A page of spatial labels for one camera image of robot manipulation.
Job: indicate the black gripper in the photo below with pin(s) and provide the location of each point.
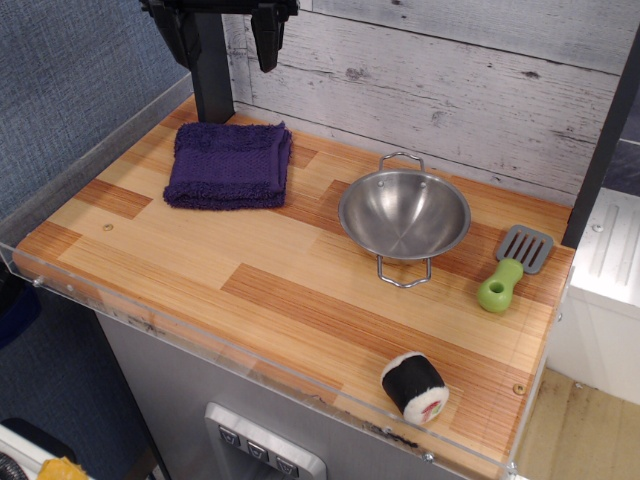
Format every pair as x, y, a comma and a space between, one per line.
179, 31

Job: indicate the purple cloth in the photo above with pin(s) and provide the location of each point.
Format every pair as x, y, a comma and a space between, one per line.
229, 167

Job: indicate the clear acrylic table guard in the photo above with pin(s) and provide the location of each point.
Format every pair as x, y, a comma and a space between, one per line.
278, 316

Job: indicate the toy sushi roll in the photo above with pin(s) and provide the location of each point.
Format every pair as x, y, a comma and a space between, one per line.
415, 387

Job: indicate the silver dispenser button panel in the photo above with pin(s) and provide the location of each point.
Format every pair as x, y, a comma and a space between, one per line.
271, 456

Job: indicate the white ribbed appliance top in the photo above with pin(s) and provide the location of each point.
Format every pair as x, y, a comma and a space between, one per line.
607, 259

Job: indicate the yellow object at bottom corner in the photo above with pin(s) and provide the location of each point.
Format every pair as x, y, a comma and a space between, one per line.
61, 469

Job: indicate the dark grey vertical post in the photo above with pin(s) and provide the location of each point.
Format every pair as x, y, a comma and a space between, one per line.
210, 73

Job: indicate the stainless steel bowl with handles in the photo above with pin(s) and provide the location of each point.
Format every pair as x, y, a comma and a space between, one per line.
404, 213

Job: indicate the grey spatula with green handle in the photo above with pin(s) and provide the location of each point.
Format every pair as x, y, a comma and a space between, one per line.
522, 251

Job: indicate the dark right frame post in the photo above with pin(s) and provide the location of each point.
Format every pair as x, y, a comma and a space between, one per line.
611, 132

